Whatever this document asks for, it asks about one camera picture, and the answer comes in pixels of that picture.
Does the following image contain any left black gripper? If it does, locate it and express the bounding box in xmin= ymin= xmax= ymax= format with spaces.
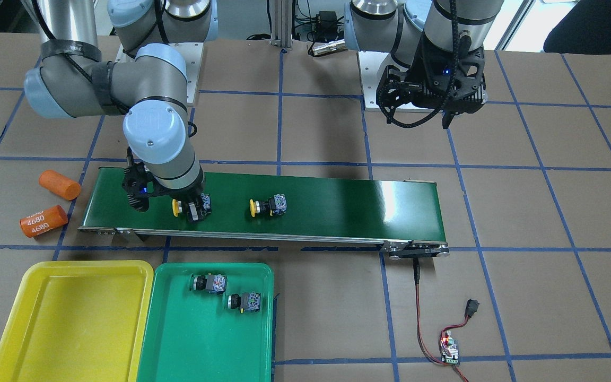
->
xmin=377 ymin=36 xmax=488 ymax=129

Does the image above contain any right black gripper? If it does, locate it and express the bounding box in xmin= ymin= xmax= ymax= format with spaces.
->
xmin=121 ymin=154 xmax=205 ymax=222

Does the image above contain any yellow push button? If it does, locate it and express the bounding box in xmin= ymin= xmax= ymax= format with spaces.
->
xmin=248 ymin=194 xmax=287 ymax=218
xmin=172 ymin=193 xmax=213 ymax=222

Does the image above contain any green push button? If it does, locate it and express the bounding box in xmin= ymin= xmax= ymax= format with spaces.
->
xmin=227 ymin=292 xmax=262 ymax=314
xmin=189 ymin=274 xmax=228 ymax=294

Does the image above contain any plain orange cylinder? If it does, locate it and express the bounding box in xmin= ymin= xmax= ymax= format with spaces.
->
xmin=38 ymin=169 xmax=82 ymax=201

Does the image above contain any orange cylinder with 4680 print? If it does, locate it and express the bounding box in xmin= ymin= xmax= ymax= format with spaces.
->
xmin=19 ymin=205 xmax=69 ymax=238

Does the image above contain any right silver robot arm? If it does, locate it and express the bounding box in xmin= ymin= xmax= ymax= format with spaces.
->
xmin=24 ymin=1 xmax=212 ymax=223

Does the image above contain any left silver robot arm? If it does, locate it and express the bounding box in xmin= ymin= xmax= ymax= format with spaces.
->
xmin=344 ymin=1 xmax=503 ymax=129

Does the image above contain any green plastic tray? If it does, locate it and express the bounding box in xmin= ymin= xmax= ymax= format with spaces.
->
xmin=137 ymin=263 xmax=274 ymax=381

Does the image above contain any green conveyor belt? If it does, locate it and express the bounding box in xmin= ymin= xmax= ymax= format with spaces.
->
xmin=79 ymin=166 xmax=449 ymax=258

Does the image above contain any yellow plastic tray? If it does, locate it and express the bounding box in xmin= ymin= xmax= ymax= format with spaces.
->
xmin=0 ymin=259 xmax=153 ymax=381

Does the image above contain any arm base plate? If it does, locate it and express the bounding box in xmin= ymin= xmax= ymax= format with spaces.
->
xmin=111 ymin=42 xmax=204 ymax=107
xmin=357 ymin=49 xmax=487 ymax=113

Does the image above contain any aluminium frame post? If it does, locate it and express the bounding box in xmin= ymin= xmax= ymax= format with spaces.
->
xmin=268 ymin=0 xmax=295 ymax=50

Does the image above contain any red black power cable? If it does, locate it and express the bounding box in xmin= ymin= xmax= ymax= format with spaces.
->
xmin=413 ymin=258 xmax=481 ymax=382

